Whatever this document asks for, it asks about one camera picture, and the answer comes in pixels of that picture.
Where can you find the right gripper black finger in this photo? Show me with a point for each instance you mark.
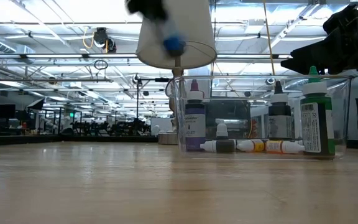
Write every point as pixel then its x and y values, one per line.
pixel 309 60

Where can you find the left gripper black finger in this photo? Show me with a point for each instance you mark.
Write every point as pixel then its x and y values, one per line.
pixel 148 7

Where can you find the large black food coloring bottle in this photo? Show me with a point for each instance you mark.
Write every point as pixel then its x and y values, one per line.
pixel 280 118

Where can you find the large green food coloring bottle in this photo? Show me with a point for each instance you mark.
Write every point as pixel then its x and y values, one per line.
pixel 317 130

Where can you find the clear plastic container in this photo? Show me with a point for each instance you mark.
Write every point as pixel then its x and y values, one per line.
pixel 244 93

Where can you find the small orange food coloring bottle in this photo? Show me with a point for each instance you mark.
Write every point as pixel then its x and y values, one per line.
pixel 275 147

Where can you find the small dark food coloring bottle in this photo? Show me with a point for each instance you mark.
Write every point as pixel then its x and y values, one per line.
pixel 224 146

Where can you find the large violet food coloring bottle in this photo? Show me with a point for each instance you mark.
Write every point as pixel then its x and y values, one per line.
pixel 195 124

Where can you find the silver table lamp white shade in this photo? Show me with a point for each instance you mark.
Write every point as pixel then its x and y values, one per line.
pixel 194 31

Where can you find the black monitor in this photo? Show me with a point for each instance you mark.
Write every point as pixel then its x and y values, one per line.
pixel 4 111

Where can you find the black overhead camera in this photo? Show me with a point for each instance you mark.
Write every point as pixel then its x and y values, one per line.
pixel 101 36

